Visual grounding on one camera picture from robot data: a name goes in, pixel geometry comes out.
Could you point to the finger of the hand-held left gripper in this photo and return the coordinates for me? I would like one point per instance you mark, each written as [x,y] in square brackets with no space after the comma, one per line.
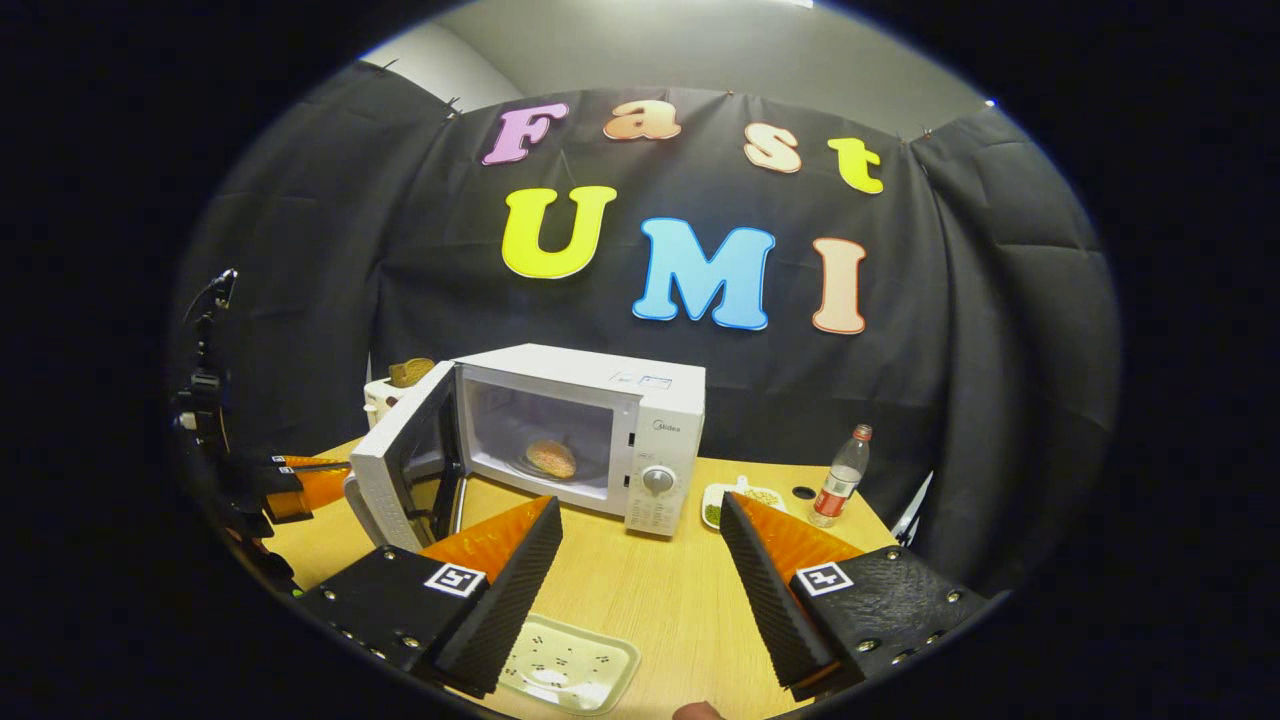
[315,461]
[320,488]

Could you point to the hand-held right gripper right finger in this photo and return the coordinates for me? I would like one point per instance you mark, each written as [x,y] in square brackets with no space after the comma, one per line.
[775,610]

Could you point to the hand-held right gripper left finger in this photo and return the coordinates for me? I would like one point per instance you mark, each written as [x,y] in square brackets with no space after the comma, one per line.
[505,610]

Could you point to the round sugared bread bun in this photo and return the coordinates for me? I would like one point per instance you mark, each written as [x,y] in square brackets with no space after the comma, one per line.
[550,460]

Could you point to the white microwave oven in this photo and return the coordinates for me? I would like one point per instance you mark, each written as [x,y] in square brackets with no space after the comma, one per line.
[670,420]

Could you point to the white toaster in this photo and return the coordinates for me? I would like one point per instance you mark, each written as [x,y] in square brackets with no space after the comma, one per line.
[378,395]

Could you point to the cream square plate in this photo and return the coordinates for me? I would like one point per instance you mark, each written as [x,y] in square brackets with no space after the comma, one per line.
[590,660]

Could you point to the white divided dish with beans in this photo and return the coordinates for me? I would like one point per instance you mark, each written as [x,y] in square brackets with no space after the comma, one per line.
[760,495]

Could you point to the brown toast slice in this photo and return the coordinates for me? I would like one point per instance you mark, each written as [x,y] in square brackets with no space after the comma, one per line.
[412,372]

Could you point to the clear plastic bottle red label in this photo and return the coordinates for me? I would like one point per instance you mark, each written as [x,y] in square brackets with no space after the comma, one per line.
[835,490]

